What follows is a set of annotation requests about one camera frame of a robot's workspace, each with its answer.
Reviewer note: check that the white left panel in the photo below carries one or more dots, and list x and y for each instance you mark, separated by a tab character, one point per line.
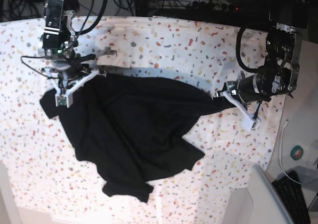
9	213

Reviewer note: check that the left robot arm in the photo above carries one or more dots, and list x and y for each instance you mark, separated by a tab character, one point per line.
279	74

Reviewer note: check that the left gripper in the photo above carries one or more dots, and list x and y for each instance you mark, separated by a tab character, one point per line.
245	90

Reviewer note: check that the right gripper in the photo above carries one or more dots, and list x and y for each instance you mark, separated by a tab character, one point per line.
75	69

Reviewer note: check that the terrazzo patterned tablecloth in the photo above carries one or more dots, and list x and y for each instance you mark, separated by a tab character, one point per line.
46	180

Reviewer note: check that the black keyboard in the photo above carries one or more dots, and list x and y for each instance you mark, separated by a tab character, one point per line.
292	197

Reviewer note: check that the green tape roll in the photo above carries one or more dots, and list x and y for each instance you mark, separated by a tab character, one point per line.
296	153

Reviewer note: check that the black t-shirt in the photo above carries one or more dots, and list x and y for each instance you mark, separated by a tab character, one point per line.
132	128

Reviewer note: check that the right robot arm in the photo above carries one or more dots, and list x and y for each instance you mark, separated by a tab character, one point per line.
57	45

